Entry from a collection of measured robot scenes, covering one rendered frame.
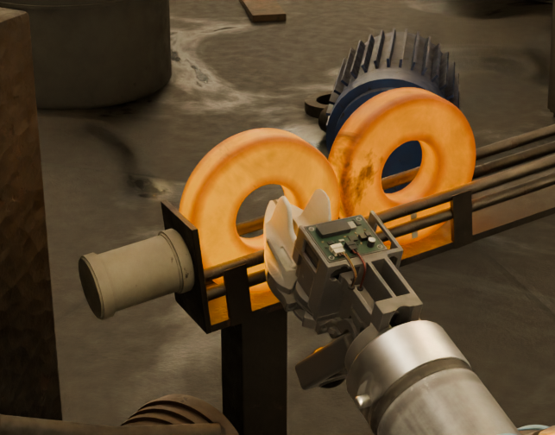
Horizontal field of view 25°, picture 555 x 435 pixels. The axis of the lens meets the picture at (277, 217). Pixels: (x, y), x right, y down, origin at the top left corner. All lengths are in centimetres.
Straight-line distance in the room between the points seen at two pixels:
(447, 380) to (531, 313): 159
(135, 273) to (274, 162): 16
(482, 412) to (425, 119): 38
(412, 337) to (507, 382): 134
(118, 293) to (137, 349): 125
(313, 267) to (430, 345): 12
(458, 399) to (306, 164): 33
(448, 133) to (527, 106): 245
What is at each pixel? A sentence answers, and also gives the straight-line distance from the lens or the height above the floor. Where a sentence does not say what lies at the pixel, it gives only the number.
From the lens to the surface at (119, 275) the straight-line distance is 111.
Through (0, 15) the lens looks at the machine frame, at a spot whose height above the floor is 87.
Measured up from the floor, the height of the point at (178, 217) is 72.
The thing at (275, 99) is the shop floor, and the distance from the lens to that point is 366.
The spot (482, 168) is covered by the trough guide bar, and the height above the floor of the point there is 69.
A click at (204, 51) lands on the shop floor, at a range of 413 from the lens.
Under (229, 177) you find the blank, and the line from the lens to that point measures 113.
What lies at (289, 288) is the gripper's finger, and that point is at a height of 70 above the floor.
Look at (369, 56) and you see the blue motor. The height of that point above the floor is 31.
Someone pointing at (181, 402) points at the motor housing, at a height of 53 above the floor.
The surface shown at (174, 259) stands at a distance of 113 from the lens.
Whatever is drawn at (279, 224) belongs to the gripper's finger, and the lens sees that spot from 109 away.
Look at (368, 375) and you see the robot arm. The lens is 96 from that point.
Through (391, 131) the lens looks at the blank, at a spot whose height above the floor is 77.
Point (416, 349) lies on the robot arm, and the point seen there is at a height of 71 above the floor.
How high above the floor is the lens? 118
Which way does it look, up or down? 24 degrees down
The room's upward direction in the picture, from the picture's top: straight up
